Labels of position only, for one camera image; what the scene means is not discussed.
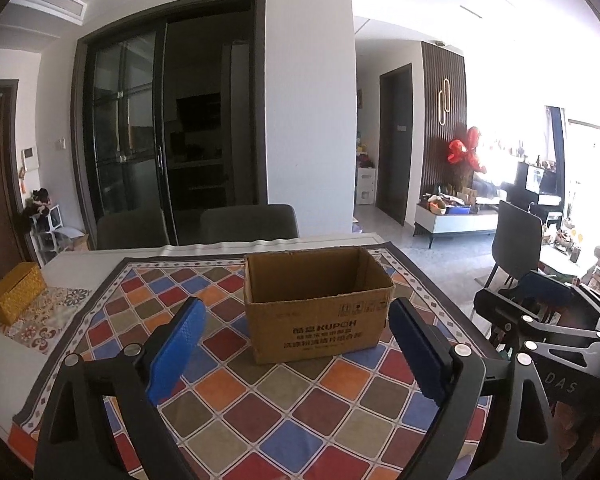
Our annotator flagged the dark dining chair right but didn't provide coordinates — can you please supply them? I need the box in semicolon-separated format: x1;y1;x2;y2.
483;200;543;288

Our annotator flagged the dark dining chair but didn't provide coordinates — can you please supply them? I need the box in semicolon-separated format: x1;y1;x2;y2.
483;200;543;288
200;204;299;244
96;208;169;250

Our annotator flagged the white tv cabinet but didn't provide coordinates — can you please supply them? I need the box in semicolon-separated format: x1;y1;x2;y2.
414;202;498;247

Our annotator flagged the patterned floral cloth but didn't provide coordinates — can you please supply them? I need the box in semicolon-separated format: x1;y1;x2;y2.
0;287;93;356

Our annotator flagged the red bow decoration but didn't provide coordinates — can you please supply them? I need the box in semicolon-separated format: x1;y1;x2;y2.
446;127;486;174

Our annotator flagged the yellow woven tissue box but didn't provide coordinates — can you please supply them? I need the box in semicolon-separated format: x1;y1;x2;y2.
0;262;46;325

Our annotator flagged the colourful checkered tablecloth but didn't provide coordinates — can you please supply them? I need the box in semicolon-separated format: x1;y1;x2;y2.
7;242;502;480

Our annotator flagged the brown cardboard box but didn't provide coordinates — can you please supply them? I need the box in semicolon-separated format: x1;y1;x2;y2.
244;246;394;364

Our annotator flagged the dark dining chair left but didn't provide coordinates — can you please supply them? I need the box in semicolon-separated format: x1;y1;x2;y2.
96;208;169;250

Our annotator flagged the dark dining chair middle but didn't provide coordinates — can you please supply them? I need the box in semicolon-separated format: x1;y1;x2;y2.
200;204;299;244

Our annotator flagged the black glass sliding door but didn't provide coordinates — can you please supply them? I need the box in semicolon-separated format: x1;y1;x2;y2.
71;0;268;248

